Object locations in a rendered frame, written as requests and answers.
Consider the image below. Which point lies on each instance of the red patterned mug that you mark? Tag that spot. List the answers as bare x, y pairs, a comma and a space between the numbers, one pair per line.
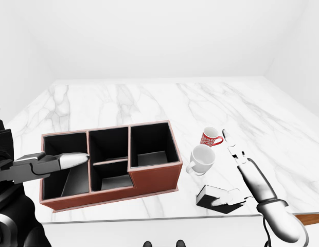
208, 140

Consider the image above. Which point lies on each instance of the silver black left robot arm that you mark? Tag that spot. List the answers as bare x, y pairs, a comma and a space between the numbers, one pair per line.
13, 218

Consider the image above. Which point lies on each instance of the small dark rounded shape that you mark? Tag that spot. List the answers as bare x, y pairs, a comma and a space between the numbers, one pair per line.
148, 244
180, 243

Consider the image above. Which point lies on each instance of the red-brown desk caddy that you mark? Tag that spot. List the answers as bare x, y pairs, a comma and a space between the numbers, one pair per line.
154, 181

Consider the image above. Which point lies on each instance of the white mug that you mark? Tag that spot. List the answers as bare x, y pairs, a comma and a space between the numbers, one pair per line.
202, 160

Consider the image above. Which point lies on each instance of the black book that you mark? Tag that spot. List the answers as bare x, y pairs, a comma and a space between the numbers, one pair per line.
207, 199

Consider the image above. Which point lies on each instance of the brown wooden strip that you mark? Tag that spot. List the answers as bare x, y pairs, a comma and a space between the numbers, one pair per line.
312, 219

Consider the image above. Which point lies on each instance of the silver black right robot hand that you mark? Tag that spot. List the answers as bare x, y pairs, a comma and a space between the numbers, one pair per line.
257, 180

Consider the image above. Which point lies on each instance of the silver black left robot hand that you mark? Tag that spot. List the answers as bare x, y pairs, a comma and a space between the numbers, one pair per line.
72, 159

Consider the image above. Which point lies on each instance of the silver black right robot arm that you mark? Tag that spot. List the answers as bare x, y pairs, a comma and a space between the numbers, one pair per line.
285, 223

